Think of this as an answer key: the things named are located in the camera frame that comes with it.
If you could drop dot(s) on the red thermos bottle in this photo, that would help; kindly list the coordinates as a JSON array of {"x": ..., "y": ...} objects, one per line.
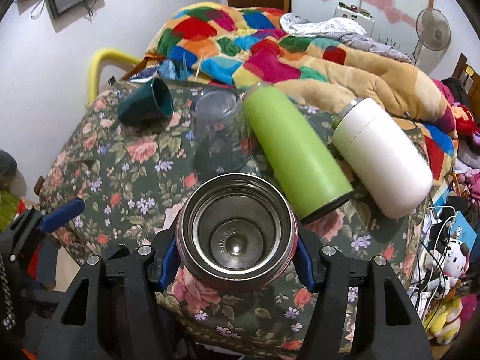
[{"x": 236, "y": 233}]

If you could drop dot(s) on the green thermos bottle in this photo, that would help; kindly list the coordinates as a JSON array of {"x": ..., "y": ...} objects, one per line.
[{"x": 309, "y": 175}]

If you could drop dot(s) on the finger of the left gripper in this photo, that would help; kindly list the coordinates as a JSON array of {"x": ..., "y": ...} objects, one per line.
[{"x": 62, "y": 215}]

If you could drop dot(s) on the standing electric fan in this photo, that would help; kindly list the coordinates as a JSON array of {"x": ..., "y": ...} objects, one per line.
[{"x": 433, "y": 32}]

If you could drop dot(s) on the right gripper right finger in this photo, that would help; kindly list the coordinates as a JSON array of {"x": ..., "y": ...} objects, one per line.
[{"x": 386, "y": 324}]

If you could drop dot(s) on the dark teal mug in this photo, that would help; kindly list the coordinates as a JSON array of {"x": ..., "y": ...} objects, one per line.
[{"x": 149, "y": 103}]

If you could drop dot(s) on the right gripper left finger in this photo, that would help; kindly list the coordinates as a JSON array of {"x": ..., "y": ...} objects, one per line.
[{"x": 109, "y": 310}]

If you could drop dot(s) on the wooden bed headboard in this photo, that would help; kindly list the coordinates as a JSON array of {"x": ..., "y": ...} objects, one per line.
[{"x": 469, "y": 78}]

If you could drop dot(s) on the yellow foam tube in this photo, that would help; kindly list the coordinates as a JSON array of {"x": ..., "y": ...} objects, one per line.
[{"x": 102, "y": 58}]

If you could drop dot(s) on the yellow plush toy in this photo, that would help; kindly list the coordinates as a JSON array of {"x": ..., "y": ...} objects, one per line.
[{"x": 444, "y": 323}]

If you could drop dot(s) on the white small cabinet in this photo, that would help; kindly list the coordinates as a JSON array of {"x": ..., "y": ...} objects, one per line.
[{"x": 359, "y": 15}]

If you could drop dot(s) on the dalmatian plush toy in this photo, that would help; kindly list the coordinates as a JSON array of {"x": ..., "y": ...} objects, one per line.
[{"x": 455, "y": 262}]

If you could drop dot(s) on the white thermos bottle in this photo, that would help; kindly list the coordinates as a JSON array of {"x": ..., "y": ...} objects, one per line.
[{"x": 391, "y": 168}]

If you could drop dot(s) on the colourful patchwork blanket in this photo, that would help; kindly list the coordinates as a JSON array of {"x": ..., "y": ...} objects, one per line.
[{"x": 242, "y": 47}]

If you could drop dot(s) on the grey white crumpled cloth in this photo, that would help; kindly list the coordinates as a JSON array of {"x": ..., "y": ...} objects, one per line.
[{"x": 343, "y": 30}]

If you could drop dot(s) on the clear glass cup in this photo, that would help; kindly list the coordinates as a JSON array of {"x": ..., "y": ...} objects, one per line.
[{"x": 221, "y": 133}]

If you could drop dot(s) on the floral bed sheet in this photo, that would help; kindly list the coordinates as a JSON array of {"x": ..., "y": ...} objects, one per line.
[{"x": 134, "y": 182}]

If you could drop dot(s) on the red plush toy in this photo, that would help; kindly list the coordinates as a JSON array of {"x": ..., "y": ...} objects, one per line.
[{"x": 466, "y": 125}]

